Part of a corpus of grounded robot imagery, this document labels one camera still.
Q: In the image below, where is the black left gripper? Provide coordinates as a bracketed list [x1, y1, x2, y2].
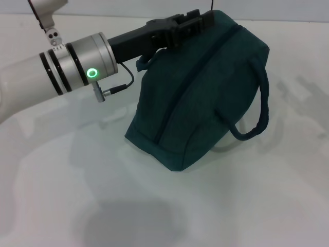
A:
[107, 9, 215, 64]

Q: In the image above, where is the dark blue insulated lunch bag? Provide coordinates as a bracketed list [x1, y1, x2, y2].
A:
[124, 9, 271, 172]

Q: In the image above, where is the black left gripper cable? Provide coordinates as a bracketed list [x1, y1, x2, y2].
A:
[93, 62, 135, 103]

